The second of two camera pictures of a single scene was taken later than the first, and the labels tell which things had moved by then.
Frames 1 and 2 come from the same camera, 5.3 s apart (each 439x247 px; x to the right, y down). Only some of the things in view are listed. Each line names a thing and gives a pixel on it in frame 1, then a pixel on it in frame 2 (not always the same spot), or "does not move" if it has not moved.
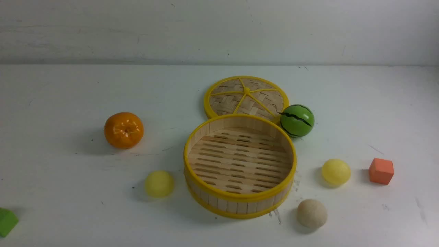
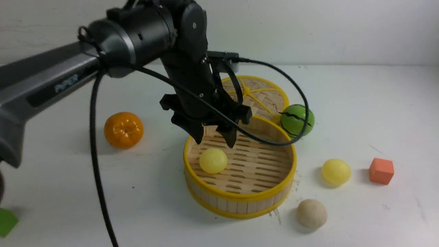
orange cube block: (381, 171) does not move
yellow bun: (159, 184) to (213, 161)
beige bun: (311, 213) does not move
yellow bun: (336, 172) does not move
